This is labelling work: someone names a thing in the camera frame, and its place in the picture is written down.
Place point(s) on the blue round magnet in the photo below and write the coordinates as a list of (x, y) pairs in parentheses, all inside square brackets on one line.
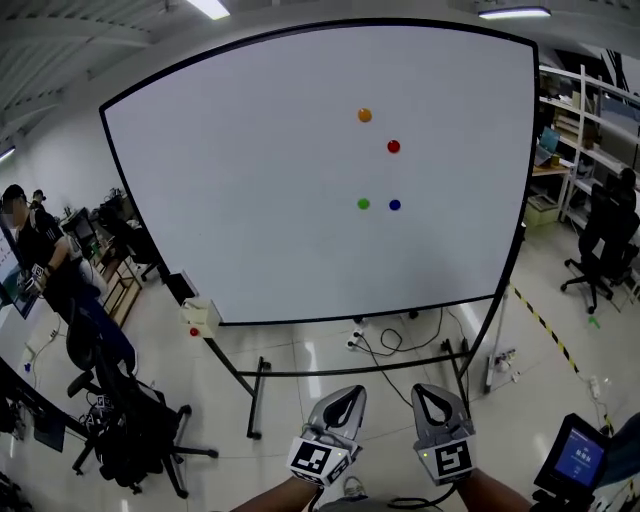
[(395, 204)]

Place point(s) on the white power strip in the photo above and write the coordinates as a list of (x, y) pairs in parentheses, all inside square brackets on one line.
[(356, 342), (492, 372), (594, 387)]

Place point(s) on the person's grey shoe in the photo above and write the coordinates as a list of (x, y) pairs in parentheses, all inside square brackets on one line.
[(352, 487)]

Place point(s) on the black whiteboard eraser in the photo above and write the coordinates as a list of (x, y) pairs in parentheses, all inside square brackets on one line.
[(180, 286)]

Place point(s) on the ceiling light panel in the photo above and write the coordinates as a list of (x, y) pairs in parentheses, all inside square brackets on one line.
[(207, 7), (515, 12), (7, 153)]

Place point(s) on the wooden desk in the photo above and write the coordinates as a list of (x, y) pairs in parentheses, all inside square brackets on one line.
[(550, 170)]

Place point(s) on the small black monitor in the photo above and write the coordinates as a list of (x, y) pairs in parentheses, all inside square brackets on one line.
[(575, 457)]

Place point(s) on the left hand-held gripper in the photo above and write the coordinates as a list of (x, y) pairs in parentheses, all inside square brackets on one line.
[(312, 457)]

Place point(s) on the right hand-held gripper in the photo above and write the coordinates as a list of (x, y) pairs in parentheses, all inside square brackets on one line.
[(452, 462)]

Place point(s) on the person's right forearm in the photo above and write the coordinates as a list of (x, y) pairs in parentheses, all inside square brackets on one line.
[(490, 495)]

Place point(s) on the person's left forearm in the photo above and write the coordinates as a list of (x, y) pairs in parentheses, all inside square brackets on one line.
[(280, 497)]

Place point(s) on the white shelf rack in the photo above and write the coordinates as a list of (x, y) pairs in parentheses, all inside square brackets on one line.
[(582, 125)]

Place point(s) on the pale storage box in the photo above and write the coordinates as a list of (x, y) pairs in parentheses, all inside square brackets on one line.
[(540, 212)]

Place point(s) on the green round magnet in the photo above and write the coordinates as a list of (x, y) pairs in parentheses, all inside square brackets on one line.
[(363, 204)]

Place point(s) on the black-framed whiteboard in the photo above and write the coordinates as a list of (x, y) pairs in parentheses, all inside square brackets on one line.
[(275, 175)]

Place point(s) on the yellow black floor tape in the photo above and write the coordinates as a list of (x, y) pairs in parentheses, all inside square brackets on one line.
[(545, 327)]

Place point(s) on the orange round magnet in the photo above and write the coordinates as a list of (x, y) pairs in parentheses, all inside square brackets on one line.
[(364, 115)]

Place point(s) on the open laptop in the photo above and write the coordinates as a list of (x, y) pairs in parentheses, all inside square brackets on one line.
[(548, 142)]

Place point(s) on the black whiteboard stand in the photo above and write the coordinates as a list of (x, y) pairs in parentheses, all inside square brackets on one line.
[(350, 371)]

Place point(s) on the black monitor mount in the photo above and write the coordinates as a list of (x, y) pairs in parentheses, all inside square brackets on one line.
[(555, 502)]

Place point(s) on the black desk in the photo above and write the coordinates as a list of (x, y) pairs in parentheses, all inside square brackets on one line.
[(30, 390)]

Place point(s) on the black office chair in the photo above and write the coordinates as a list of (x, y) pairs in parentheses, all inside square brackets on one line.
[(135, 245), (600, 240), (125, 415)]

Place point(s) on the wooden low shelf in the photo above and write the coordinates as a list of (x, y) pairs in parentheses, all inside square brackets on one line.
[(122, 295)]

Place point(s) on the white box on whiteboard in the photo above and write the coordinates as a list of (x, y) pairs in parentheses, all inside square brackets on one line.
[(200, 312)]

